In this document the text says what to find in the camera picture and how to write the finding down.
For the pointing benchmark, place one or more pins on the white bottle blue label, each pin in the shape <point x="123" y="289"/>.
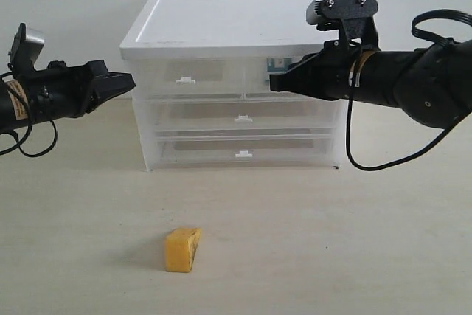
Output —
<point x="277" y="66"/>

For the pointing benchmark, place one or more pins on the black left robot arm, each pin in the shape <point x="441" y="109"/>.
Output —
<point x="15" y="112"/>

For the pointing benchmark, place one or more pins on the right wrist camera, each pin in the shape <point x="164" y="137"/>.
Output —
<point x="353" y="19"/>

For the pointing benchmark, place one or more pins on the clear middle wide drawer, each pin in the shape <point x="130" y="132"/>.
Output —
<point x="240" y="115"/>

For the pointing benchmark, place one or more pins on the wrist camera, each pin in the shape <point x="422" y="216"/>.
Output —
<point x="26" y="47"/>
<point x="353" y="19"/>

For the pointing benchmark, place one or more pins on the clear bottom wide drawer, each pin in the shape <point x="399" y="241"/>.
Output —
<point x="265" y="149"/>

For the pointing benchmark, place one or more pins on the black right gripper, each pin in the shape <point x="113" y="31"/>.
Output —
<point x="318" y="72"/>

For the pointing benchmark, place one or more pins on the clear wide drawer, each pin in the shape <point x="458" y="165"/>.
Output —
<point x="240" y="115"/>
<point x="265" y="149"/>

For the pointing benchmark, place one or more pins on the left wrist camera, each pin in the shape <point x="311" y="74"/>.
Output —
<point x="26" y="47"/>

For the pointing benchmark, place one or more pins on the white plastic drawer cabinet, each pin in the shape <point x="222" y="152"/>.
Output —
<point x="223" y="29"/>

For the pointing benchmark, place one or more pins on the yellow cheese wedge block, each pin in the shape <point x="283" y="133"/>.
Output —
<point x="180" y="248"/>

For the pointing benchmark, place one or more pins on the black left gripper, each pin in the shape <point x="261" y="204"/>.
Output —
<point x="61" y="91"/>

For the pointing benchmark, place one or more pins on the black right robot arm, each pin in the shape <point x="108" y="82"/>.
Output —
<point x="431" y="85"/>

